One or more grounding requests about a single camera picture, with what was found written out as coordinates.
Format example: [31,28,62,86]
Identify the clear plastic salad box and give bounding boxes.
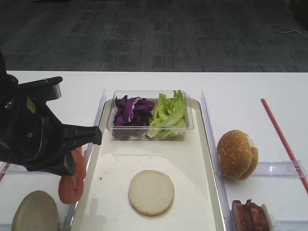
[106,90,194,141]

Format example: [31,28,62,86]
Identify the clear pusher track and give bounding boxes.
[274,220,308,231]
[251,161,308,179]

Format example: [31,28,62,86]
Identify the upright bun half left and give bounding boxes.
[11,190,59,231]

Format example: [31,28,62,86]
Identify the bun bottom on tray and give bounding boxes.
[128,170,175,217]

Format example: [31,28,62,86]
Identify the upper right clear pusher track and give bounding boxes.
[251,161,308,179]

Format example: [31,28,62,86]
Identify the green lettuce leaves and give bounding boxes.
[146,90,186,140]

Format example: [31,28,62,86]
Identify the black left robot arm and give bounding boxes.
[0,57,102,176]

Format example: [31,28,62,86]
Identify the left clear long rail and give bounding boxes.
[60,89,106,231]

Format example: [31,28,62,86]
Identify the right red rail strip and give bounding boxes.
[260,98,308,192]

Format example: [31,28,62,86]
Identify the stacked meat patties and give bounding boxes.
[231,199,270,231]

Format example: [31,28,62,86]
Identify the white pusher block meat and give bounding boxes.
[261,204,277,231]

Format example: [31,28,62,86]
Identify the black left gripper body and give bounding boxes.
[0,74,66,176]

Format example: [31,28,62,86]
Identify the plain bun slice right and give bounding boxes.
[239,138,258,180]

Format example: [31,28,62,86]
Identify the cream metal tray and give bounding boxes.
[70,100,225,231]

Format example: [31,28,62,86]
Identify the lower right clear pusher track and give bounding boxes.
[274,220,308,231]

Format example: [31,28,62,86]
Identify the white cable on floor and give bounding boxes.
[269,23,308,38]

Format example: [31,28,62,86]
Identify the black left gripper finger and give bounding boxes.
[64,153,76,176]
[61,124,102,153]

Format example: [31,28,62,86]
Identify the tomato slice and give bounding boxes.
[72,147,86,180]
[58,176,84,205]

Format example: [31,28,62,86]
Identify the sesame bun top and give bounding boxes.
[217,130,253,180]

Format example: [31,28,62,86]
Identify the purple cabbage leaves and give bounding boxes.
[113,95,155,127]

